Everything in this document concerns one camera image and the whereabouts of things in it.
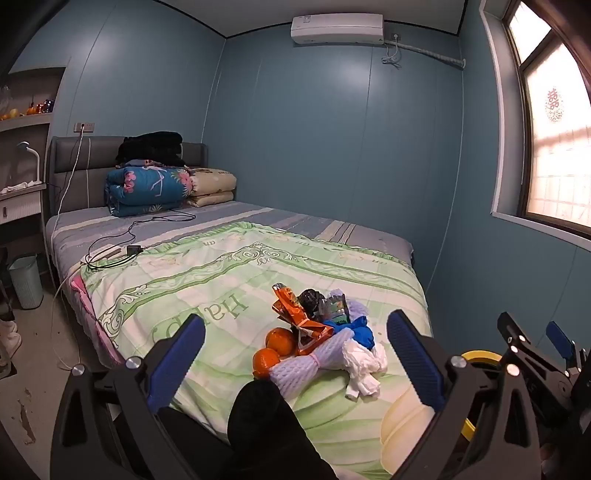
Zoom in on folded beige quilt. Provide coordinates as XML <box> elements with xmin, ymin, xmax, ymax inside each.
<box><xmin>187</xmin><ymin>167</ymin><xmax>238</xmax><ymax>208</ymax></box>

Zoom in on white bedside desk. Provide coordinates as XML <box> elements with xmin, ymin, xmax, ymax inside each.
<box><xmin>0</xmin><ymin>180</ymin><xmax>49</xmax><ymax>227</ymax></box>

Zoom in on red window decal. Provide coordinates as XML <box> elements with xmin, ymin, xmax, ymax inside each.
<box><xmin>544</xmin><ymin>85</ymin><xmax>565</xmax><ymax>124</ymax></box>

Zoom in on air conditioner power cable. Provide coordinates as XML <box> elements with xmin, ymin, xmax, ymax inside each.
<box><xmin>381</xmin><ymin>32</ymin><xmax>402</xmax><ymax>70</ymax></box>

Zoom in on black plastic bag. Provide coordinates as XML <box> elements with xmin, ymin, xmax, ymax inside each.
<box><xmin>298</xmin><ymin>289</ymin><xmax>329</xmax><ymax>319</ymax></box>

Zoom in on white power strip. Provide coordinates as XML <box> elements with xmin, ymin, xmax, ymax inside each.
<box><xmin>81</xmin><ymin>246</ymin><xmax>122</xmax><ymax>265</ymax></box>

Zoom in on white tissue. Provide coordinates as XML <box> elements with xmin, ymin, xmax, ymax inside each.
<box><xmin>342</xmin><ymin>340</ymin><xmax>389</xmax><ymax>400</ymax></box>

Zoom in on orange snack wrapper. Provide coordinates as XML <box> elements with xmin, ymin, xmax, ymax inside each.
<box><xmin>271</xmin><ymin>283</ymin><xmax>334</xmax><ymax>356</ymax></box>

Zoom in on wrapped air conditioner pipe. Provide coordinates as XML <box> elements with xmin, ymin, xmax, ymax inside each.
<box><xmin>383</xmin><ymin>38</ymin><xmax>466</xmax><ymax>70</ymax></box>

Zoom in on white charging cable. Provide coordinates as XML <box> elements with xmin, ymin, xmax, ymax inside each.
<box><xmin>50</xmin><ymin>129</ymin><xmax>86</xmax><ymax>372</ymax></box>

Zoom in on pile of black clothes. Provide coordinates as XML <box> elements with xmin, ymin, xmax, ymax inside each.
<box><xmin>115</xmin><ymin>131</ymin><xmax>185</xmax><ymax>168</ymax></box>

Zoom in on white air conditioner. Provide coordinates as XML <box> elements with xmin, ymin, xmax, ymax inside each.
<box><xmin>290</xmin><ymin>13</ymin><xmax>385</xmax><ymax>46</ymax></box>

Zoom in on brown framed window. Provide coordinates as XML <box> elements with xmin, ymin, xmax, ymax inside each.
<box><xmin>480</xmin><ymin>0</ymin><xmax>591</xmax><ymax>252</ymax></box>

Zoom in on white shoes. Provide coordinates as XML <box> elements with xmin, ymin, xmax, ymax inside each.
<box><xmin>0</xmin><ymin>318</ymin><xmax>23</xmax><ymax>367</ymax></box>

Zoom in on person's black trousered leg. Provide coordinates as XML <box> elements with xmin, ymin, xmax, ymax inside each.
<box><xmin>113</xmin><ymin>379</ymin><xmax>338</xmax><ymax>480</ymax></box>

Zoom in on black cable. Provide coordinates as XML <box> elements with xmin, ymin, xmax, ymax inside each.
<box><xmin>85</xmin><ymin>203</ymin><xmax>197</xmax><ymax>271</ymax></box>

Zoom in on orange fruit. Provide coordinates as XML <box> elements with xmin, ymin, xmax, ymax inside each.
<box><xmin>265</xmin><ymin>328</ymin><xmax>296</xmax><ymax>357</ymax></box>
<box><xmin>252</xmin><ymin>348</ymin><xmax>281</xmax><ymax>380</ymax></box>

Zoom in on white foam fruit net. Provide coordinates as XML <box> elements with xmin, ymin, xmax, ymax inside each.
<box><xmin>269</xmin><ymin>329</ymin><xmax>356</xmax><ymax>398</ymax></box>

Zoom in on folded blue floral quilt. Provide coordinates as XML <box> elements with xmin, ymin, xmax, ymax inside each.
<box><xmin>104</xmin><ymin>159</ymin><xmax>195</xmax><ymax>217</ymax></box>

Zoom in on yellow bin with black liner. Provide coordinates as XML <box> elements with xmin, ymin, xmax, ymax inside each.
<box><xmin>455</xmin><ymin>349</ymin><xmax>504</xmax><ymax>441</ymax></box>

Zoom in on bed with striped sheet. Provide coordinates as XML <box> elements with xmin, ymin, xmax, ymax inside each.
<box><xmin>45</xmin><ymin>199</ymin><xmax>414</xmax><ymax>370</ymax></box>

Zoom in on white desk lamp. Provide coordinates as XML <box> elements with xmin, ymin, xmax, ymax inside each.
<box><xmin>16</xmin><ymin>141</ymin><xmax>42</xmax><ymax>183</ymax></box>

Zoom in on wall shelf with ornaments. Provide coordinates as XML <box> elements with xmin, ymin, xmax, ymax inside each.
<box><xmin>0</xmin><ymin>67</ymin><xmax>66</xmax><ymax>134</ymax></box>

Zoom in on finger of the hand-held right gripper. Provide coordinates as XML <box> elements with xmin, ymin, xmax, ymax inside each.
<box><xmin>498</xmin><ymin>312</ymin><xmax>570</xmax><ymax>394</ymax></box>
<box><xmin>546</xmin><ymin>320</ymin><xmax>587</xmax><ymax>370</ymax></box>

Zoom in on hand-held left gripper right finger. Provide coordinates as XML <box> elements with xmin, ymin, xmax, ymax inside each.
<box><xmin>386</xmin><ymin>309</ymin><xmax>541</xmax><ymax>480</ymax></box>

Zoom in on green printed blanket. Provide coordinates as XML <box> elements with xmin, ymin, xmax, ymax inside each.
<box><xmin>69</xmin><ymin>222</ymin><xmax>435</xmax><ymax>480</ymax></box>

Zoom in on grey padded headboard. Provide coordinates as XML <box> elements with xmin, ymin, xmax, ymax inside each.
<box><xmin>48</xmin><ymin>135</ymin><xmax>207</xmax><ymax>217</ymax></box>

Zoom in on pale green wastebasket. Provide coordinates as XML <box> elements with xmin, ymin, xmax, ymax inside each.
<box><xmin>8</xmin><ymin>255</ymin><xmax>44</xmax><ymax>310</ymax></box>

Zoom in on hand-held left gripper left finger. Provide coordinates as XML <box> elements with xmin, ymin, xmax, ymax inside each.
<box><xmin>51</xmin><ymin>316</ymin><xmax>206</xmax><ymax>480</ymax></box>

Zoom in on green snack packet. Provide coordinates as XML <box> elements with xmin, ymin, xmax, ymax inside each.
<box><xmin>322</xmin><ymin>295</ymin><xmax>349</xmax><ymax>324</ymax></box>

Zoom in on blue plastic bag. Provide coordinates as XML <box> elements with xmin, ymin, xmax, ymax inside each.
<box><xmin>323</xmin><ymin>316</ymin><xmax>376</xmax><ymax>352</ymax></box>

